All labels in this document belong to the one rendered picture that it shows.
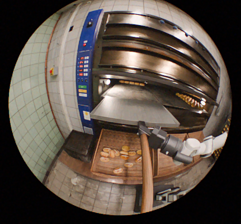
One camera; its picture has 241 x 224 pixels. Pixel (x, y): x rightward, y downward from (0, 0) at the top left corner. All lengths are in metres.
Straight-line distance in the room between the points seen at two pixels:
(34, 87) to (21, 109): 0.34
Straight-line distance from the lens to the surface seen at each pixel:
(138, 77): 0.46
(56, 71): 0.97
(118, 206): 1.51
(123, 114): 0.46
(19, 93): 1.15
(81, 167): 0.93
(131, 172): 0.89
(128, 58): 0.61
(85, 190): 1.51
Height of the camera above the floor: 1.44
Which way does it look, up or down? 25 degrees down
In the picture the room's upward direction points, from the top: 6 degrees clockwise
